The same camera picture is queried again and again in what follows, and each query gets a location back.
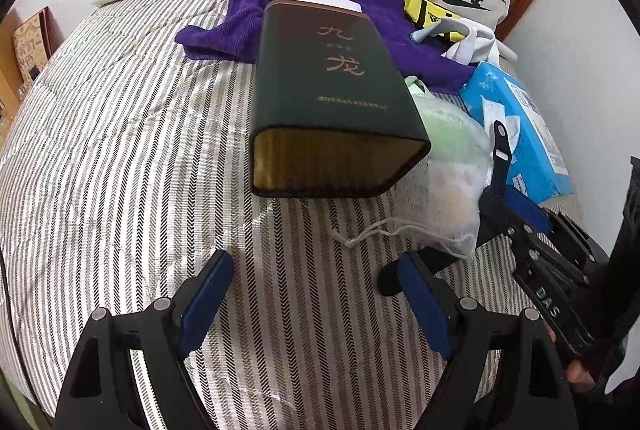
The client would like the yellow mesh pouch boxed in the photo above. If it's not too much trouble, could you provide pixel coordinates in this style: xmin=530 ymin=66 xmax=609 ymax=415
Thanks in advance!
xmin=404 ymin=0 xmax=463 ymax=42

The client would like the black cable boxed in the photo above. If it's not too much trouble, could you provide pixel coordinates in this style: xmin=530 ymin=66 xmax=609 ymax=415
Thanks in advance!
xmin=0 ymin=255 xmax=16 ymax=328

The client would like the purple towel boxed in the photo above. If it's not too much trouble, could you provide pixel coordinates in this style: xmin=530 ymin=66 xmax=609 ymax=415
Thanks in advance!
xmin=175 ymin=0 xmax=478 ymax=94

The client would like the white mesh drawstring bag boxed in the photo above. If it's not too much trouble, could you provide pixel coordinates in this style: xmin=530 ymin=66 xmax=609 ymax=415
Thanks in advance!
xmin=332 ymin=75 xmax=496 ymax=261

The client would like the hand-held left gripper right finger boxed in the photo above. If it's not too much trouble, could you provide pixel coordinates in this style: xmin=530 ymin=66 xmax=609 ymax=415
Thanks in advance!
xmin=396 ymin=251 xmax=568 ymax=430

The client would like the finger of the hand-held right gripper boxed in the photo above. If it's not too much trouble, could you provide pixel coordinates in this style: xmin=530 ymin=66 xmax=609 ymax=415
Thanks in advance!
xmin=377 ymin=230 xmax=516 ymax=297
xmin=477 ymin=120 xmax=553 ymax=242

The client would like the white cloth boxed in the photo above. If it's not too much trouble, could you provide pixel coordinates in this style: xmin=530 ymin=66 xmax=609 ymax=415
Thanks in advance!
xmin=440 ymin=17 xmax=518 ymax=66

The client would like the blue tissue pack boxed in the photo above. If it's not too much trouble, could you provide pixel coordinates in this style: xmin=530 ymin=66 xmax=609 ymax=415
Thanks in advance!
xmin=460 ymin=60 xmax=573 ymax=206

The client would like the dark green tin box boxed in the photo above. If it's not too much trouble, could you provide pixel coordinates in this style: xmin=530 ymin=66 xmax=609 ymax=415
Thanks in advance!
xmin=250 ymin=0 xmax=432 ymax=198

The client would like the person's right hand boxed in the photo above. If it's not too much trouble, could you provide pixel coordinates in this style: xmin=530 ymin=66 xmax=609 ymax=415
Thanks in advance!
xmin=547 ymin=325 xmax=608 ymax=396

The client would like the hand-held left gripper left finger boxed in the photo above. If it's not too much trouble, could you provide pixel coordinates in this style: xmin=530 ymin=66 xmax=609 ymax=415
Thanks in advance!
xmin=55 ymin=249 xmax=236 ymax=430

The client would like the patterned cardboard box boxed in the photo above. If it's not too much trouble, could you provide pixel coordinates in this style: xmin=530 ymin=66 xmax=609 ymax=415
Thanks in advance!
xmin=12 ymin=7 xmax=63 ymax=86

